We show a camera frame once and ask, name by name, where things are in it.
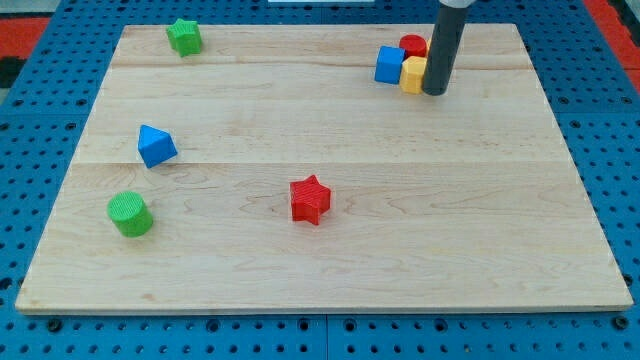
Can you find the red star block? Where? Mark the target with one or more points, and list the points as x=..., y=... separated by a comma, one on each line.
x=309, y=200

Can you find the yellow hexagon block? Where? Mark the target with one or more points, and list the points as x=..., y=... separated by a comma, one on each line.
x=412, y=74

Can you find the green star block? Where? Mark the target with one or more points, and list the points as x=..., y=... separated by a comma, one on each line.
x=184, y=37

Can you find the light wooden board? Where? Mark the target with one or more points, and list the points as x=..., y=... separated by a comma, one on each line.
x=271, y=173

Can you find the blue cube block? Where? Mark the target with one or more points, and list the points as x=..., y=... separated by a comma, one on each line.
x=388, y=64

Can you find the red cylinder block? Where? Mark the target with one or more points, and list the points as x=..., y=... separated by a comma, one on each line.
x=414, y=45

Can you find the blue triangle block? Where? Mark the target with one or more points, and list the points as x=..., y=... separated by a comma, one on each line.
x=155, y=146

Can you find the green cylinder block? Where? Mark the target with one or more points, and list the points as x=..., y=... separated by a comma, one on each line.
x=128, y=212

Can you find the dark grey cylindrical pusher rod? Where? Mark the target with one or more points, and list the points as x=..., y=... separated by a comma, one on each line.
x=448, y=29

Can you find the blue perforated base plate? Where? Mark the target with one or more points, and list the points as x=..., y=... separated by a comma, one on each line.
x=585, y=70

